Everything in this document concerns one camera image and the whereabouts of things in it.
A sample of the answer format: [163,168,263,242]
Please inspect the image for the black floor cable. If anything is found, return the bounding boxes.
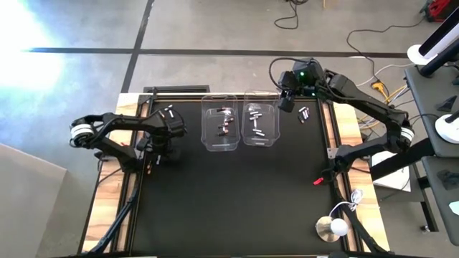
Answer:
[274,0,309,30]
[346,17,426,78]

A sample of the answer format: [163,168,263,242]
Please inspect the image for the black metal rig frame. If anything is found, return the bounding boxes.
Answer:
[78,91,392,258]

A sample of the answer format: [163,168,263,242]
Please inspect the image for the grey flat panel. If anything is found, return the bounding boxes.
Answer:
[0,143,67,258]

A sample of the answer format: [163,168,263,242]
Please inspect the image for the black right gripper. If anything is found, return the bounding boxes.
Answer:
[278,59,326,113]

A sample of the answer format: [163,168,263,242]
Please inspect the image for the light bar on white base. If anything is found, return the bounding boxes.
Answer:
[407,14,459,67]

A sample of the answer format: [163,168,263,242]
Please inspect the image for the dark grey side table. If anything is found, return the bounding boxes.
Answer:
[421,156,459,248]
[404,64,459,158]

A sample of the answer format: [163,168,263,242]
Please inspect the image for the lamp with white round base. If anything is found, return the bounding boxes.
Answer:
[435,109,459,144]

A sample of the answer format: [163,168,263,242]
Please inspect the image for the red toolbox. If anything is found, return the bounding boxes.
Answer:
[420,0,453,23]

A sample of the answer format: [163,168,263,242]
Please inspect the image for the white coiled cable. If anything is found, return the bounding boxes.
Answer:
[328,188,365,220]

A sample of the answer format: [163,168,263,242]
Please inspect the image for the white flat board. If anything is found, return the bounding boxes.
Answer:
[371,145,412,193]

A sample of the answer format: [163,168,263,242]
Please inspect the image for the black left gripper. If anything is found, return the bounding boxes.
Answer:
[148,133,184,173]

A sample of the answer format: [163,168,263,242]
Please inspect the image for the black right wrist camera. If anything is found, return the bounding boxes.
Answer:
[278,70,299,91]

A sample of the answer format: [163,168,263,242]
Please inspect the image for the yellow extension cord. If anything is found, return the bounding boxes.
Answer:
[358,81,408,125]

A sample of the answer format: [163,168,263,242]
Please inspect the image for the black diagonal beam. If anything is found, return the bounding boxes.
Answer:
[369,138,437,182]

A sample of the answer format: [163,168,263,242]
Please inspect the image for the white ball on metal disc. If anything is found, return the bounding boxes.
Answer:
[315,216,349,244]

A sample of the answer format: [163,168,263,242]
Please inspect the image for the clear plastic bin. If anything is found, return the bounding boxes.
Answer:
[240,90,282,148]
[200,94,242,153]

